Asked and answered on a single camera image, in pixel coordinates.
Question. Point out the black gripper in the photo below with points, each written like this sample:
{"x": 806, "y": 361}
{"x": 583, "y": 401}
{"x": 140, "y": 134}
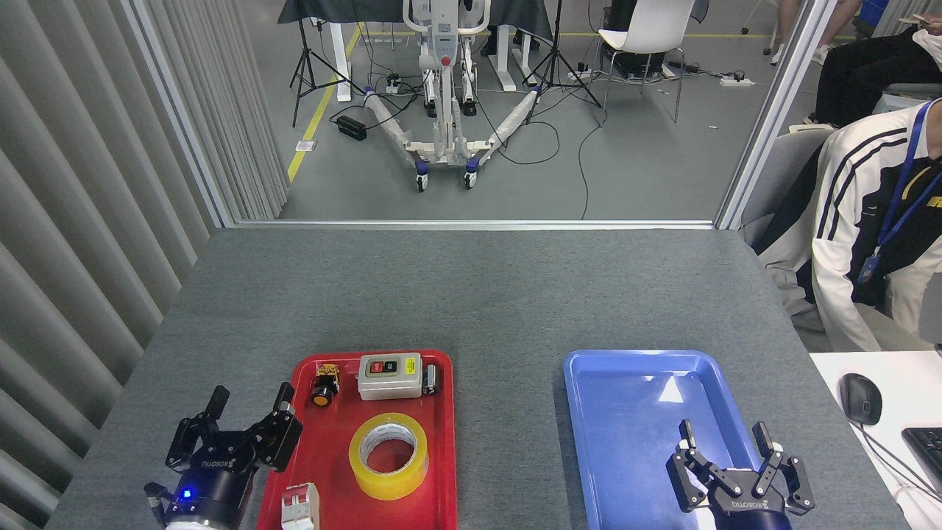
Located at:
{"x": 213, "y": 486}
{"x": 751, "y": 511}

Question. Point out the yellow tape roll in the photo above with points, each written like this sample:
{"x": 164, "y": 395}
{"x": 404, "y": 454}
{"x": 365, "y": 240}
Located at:
{"x": 386, "y": 487}

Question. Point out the white red circuit breaker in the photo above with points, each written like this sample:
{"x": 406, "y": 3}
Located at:
{"x": 300, "y": 508}

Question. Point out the yellow push button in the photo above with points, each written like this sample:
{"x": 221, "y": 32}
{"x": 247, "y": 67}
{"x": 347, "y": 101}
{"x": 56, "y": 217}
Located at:
{"x": 324, "y": 390}

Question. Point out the blue plastic tray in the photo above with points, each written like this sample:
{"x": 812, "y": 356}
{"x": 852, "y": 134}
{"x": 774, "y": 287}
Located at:
{"x": 625, "y": 442}

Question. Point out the black computer mouse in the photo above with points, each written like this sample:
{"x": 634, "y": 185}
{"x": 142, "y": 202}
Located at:
{"x": 861, "y": 397}

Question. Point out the red plastic tray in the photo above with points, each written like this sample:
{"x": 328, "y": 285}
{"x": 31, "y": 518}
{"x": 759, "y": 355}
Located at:
{"x": 390, "y": 515}

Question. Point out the black keyboard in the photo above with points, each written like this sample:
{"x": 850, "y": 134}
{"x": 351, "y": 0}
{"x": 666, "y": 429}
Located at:
{"x": 929, "y": 453}

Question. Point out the white side table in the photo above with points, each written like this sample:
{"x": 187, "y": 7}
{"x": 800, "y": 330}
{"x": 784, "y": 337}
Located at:
{"x": 912, "y": 383}

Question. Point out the seated person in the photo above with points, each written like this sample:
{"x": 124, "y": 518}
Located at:
{"x": 846, "y": 221}

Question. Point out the grey office chair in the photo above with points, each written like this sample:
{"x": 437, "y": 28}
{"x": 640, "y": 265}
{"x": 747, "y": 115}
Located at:
{"x": 780, "y": 177}

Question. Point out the white floor plate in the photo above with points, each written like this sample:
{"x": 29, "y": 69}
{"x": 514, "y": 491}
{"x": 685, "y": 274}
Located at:
{"x": 306, "y": 146}

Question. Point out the black power brick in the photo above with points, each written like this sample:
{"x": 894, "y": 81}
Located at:
{"x": 352, "y": 128}

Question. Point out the white stand on wheels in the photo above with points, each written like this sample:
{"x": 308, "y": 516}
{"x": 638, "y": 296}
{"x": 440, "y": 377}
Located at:
{"x": 445, "y": 140}

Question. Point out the white power strip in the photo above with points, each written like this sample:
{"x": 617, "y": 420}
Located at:
{"x": 736, "y": 82}

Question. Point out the black tripod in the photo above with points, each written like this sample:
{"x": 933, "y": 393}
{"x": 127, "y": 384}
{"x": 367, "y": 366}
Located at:
{"x": 303, "y": 51}
{"x": 557, "y": 44}

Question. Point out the person with dark trousers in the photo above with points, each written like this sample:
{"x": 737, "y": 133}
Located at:
{"x": 861, "y": 73}

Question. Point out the desk with dark cloth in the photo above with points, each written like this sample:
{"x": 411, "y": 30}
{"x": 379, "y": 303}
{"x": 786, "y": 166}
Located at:
{"x": 346, "y": 9}

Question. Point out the standing person's legs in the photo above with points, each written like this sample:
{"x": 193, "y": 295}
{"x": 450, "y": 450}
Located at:
{"x": 831, "y": 29}

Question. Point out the white plastic chair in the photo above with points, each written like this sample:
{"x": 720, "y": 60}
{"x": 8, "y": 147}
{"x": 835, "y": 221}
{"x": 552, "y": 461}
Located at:
{"x": 651, "y": 29}

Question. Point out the white switch box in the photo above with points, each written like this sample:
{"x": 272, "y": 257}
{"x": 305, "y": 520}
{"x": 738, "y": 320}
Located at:
{"x": 390, "y": 383}

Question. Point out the small silver cylinder switch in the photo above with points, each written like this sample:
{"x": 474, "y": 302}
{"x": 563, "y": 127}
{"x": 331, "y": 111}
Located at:
{"x": 430, "y": 380}

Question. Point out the silver frame rail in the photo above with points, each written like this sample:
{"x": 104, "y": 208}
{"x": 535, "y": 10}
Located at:
{"x": 478, "y": 224}

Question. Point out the silver frame post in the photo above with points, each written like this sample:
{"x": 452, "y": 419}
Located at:
{"x": 176, "y": 110}
{"x": 773, "y": 110}

